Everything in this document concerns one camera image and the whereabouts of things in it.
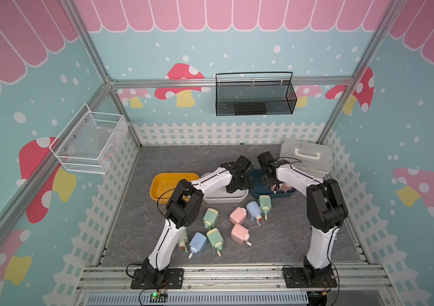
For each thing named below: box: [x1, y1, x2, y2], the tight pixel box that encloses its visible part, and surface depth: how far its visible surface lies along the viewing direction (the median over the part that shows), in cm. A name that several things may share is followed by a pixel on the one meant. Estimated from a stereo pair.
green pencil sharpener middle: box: [202, 207, 219, 229], surface depth 85 cm
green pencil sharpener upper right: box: [257, 195, 272, 221], surface depth 89 cm
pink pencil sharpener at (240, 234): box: [231, 223, 253, 247], surface depth 81 cm
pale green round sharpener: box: [178, 228, 190, 254], surface depth 79 cm
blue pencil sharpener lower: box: [187, 232, 208, 259], surface depth 79 cm
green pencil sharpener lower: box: [206, 228, 225, 257], surface depth 79 cm
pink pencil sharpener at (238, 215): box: [229, 206, 247, 225], surface depth 86 cm
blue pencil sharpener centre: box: [245, 200, 263, 227], surface depth 88 cm
